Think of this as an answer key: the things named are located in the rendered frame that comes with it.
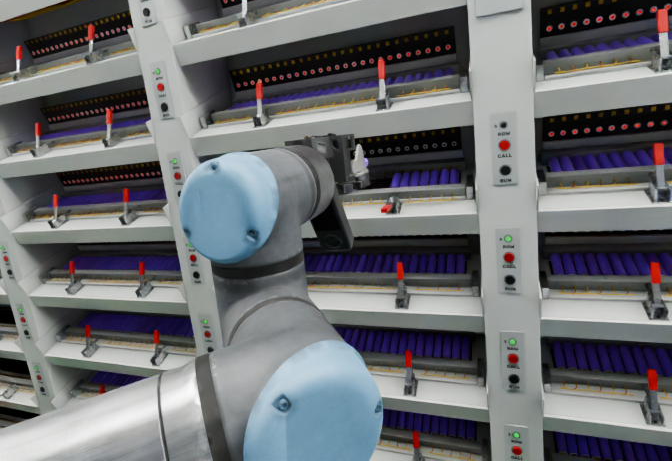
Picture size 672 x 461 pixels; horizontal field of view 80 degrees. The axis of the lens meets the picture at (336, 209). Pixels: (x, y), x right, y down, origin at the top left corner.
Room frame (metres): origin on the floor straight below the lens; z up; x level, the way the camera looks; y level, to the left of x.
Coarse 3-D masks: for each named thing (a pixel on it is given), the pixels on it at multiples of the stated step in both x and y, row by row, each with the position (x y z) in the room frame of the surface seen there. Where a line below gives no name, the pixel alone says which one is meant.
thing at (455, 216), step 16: (368, 160) 0.95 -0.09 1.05; (384, 160) 0.94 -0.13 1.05; (400, 160) 0.93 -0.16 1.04; (416, 160) 0.91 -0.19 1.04; (464, 176) 0.85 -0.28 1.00; (352, 208) 0.83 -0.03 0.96; (368, 208) 0.82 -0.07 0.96; (416, 208) 0.77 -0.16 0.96; (432, 208) 0.76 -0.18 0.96; (448, 208) 0.75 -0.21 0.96; (464, 208) 0.73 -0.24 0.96; (304, 224) 0.84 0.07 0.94; (352, 224) 0.80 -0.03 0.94; (368, 224) 0.79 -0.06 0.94; (384, 224) 0.78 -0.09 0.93; (400, 224) 0.77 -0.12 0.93; (416, 224) 0.76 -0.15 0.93; (432, 224) 0.75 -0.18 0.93; (448, 224) 0.74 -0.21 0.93; (464, 224) 0.73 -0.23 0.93
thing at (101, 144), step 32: (128, 96) 1.19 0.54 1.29; (32, 128) 1.31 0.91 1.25; (64, 128) 1.30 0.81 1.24; (96, 128) 1.20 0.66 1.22; (128, 128) 1.07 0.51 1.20; (0, 160) 1.20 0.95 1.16; (32, 160) 1.12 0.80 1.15; (64, 160) 1.08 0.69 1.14; (96, 160) 1.05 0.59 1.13; (128, 160) 1.01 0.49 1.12
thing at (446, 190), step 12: (360, 192) 0.84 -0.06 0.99; (372, 192) 0.83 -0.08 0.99; (384, 192) 0.82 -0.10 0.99; (396, 192) 0.81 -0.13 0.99; (408, 192) 0.80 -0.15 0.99; (420, 192) 0.79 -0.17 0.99; (432, 192) 0.78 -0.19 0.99; (444, 192) 0.77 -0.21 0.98; (456, 192) 0.77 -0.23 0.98; (360, 204) 0.82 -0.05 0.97
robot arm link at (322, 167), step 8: (304, 152) 0.44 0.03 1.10; (312, 152) 0.46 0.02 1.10; (312, 160) 0.44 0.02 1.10; (320, 160) 0.46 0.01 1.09; (320, 168) 0.44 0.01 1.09; (328, 168) 0.46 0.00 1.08; (320, 176) 0.43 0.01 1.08; (328, 176) 0.45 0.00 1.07; (320, 184) 0.43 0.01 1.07; (328, 184) 0.45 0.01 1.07; (328, 192) 0.45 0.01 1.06; (320, 200) 0.43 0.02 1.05; (328, 200) 0.46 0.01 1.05; (320, 208) 0.44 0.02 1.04; (312, 216) 0.44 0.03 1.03
